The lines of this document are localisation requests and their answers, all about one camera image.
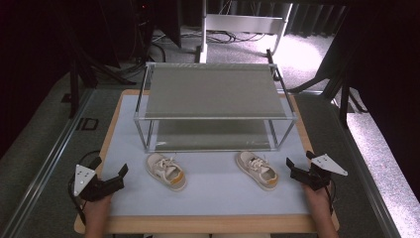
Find metal rail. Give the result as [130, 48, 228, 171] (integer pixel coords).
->
[0, 88, 95, 238]
[330, 98, 404, 238]

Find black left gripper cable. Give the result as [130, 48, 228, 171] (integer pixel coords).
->
[66, 150, 101, 226]

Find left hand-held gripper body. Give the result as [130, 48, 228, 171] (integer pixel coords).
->
[73, 164, 115, 202]

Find person's left hand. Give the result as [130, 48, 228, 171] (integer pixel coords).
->
[82, 194, 113, 218]

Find white metal stand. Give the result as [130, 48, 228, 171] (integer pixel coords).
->
[197, 0, 294, 64]

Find person's right hand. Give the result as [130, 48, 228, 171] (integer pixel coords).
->
[301, 183, 332, 208]

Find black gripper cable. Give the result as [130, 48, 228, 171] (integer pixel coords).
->
[66, 150, 101, 226]
[326, 183, 337, 216]

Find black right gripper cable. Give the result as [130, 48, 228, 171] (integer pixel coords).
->
[326, 183, 337, 216]

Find black tripod stand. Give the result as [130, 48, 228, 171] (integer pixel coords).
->
[67, 33, 137, 120]
[286, 49, 369, 129]

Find beige shoe with orange heel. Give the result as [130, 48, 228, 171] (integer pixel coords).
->
[145, 152, 188, 192]
[234, 150, 279, 192]

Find metal shoe rack grey shelves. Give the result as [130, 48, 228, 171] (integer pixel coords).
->
[133, 61, 298, 154]

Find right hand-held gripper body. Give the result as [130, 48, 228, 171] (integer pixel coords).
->
[298, 153, 349, 191]

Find black floor cables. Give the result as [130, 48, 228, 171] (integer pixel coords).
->
[184, 29, 266, 45]

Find pale blue mat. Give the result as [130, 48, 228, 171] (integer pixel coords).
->
[101, 93, 312, 218]

